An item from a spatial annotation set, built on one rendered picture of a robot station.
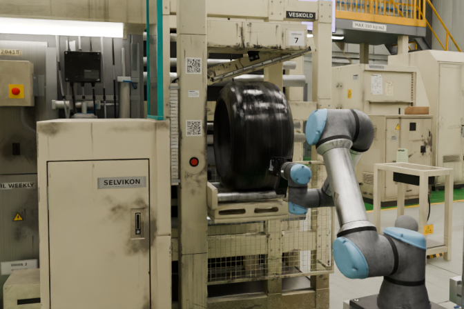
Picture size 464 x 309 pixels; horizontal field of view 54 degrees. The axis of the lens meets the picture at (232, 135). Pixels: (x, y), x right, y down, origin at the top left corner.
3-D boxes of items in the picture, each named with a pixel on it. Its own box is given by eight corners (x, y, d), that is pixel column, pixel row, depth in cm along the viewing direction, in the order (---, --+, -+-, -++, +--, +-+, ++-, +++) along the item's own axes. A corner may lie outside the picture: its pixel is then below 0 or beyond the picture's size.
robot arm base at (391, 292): (442, 312, 131) (443, 278, 130) (403, 322, 124) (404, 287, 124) (403, 293, 144) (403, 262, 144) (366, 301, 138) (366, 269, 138)
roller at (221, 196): (213, 203, 212) (215, 200, 208) (213, 194, 214) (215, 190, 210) (284, 199, 221) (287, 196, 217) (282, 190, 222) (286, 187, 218)
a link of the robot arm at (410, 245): (435, 279, 130) (436, 232, 129) (394, 283, 126) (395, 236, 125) (409, 265, 141) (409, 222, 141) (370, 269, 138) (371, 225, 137)
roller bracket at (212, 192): (211, 210, 205) (211, 188, 204) (197, 194, 244) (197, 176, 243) (219, 210, 206) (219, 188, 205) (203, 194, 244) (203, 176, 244)
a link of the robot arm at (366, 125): (379, 101, 154) (332, 191, 187) (350, 101, 151) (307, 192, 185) (393, 125, 146) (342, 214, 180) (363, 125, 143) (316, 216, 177)
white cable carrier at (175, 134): (170, 185, 212) (170, 83, 210) (170, 183, 217) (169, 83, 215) (180, 185, 214) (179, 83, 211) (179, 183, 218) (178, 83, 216)
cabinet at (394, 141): (384, 208, 607) (385, 114, 600) (355, 200, 660) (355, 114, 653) (433, 202, 645) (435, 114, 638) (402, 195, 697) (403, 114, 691)
